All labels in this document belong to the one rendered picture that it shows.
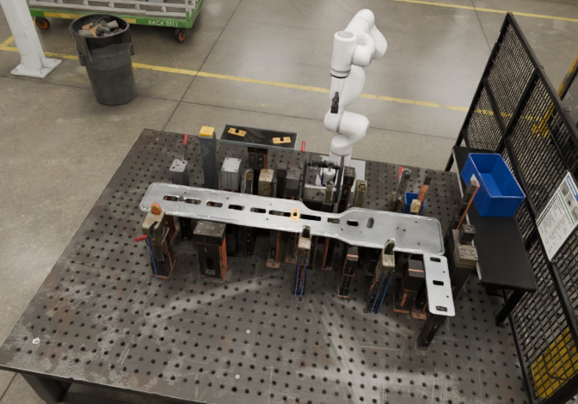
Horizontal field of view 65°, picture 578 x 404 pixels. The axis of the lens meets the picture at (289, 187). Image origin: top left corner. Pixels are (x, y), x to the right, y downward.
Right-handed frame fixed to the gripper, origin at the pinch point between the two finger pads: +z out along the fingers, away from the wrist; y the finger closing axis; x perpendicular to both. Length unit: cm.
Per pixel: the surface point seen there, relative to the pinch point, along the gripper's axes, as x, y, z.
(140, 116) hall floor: -173, -166, 145
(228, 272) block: -39, 40, 74
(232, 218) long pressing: -38, 32, 45
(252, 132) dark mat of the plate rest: -37.8, -11.1, 28.7
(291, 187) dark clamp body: -15.0, 9.5, 42.7
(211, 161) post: -58, -5, 46
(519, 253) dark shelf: 87, 32, 42
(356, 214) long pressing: 17, 19, 45
